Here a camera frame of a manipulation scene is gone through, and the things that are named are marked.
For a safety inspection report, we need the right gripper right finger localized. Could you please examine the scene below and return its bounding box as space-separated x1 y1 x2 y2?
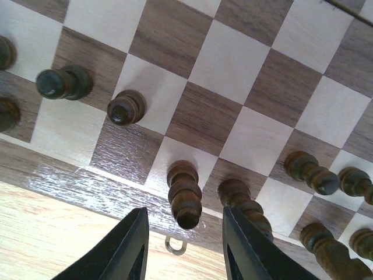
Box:
222 206 317 280

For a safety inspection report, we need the dark pawn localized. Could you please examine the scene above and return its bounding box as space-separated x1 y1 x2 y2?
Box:
36 65 93 101
284 151 340 195
1 97 20 132
338 167 372 205

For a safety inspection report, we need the metal board clasp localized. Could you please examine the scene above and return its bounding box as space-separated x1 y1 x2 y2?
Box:
165 236 187 255

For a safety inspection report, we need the dark chess piece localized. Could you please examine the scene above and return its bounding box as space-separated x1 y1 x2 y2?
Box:
1 36 17 70

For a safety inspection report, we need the dark knight piece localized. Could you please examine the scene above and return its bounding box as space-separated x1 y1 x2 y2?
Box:
300 222 372 279

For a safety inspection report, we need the dark rook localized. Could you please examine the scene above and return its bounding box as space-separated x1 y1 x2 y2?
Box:
349 228 373 261

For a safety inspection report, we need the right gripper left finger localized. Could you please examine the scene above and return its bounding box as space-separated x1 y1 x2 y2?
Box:
54 207 149 279

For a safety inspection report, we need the dark tall piece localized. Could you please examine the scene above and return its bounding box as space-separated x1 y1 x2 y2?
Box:
167 160 202 230

